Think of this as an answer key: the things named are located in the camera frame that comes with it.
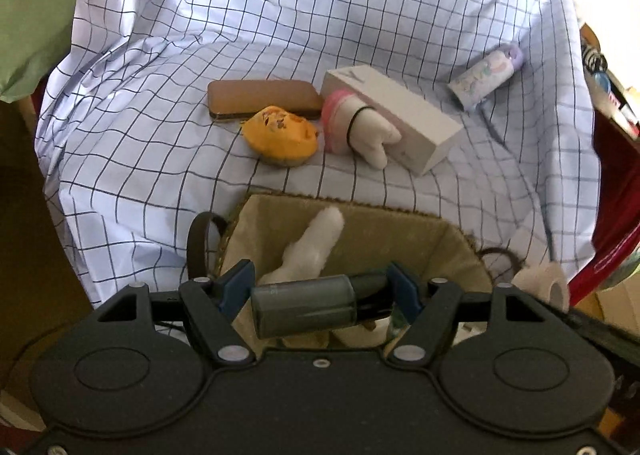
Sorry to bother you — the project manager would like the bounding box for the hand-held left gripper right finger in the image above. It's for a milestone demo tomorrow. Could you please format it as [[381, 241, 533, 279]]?
[[385, 261, 543, 369]]

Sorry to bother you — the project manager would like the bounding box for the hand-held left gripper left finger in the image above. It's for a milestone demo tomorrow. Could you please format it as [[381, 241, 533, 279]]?
[[95, 259, 258, 369]]

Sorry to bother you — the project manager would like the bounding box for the woven basket with beige lining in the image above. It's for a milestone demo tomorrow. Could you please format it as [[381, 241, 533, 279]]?
[[187, 192, 526, 351]]

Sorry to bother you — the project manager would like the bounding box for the grey green bottle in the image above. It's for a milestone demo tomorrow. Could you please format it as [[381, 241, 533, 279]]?
[[250, 273, 387, 340]]

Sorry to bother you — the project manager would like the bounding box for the white bandage roll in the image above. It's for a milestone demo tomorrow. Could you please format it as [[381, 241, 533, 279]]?
[[511, 262, 571, 312]]

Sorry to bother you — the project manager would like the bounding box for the white plush toy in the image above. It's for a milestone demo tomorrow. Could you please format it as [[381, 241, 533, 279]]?
[[257, 206, 346, 286]]

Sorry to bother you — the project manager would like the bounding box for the red furniture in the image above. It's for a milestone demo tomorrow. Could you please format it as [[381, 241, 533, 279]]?
[[567, 22, 640, 307]]

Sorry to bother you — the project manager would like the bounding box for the yellow plush toy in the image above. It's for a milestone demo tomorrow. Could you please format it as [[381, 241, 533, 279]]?
[[241, 106, 320, 166]]

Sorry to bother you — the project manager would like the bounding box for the pink and white tooth plush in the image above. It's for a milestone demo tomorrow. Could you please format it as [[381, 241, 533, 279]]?
[[320, 89, 403, 169]]

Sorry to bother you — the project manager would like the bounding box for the white cardboard box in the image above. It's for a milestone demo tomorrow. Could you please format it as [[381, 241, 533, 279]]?
[[320, 66, 465, 178]]

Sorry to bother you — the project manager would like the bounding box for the brown glasses case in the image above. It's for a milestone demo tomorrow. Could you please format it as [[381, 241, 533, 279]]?
[[207, 80, 325, 123]]

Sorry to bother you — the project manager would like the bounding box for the printed bottle with purple cap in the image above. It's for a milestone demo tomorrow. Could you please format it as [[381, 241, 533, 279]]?
[[447, 43, 524, 112]]

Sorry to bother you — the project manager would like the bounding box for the white checked cloth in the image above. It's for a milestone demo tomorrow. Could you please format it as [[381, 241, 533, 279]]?
[[34, 0, 603, 312]]

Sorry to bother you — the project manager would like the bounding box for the green pillow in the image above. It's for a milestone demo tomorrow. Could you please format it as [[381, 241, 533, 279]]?
[[0, 0, 97, 104]]

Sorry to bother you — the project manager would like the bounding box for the black hair tie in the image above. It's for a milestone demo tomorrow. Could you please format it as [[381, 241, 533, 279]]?
[[346, 106, 374, 146]]

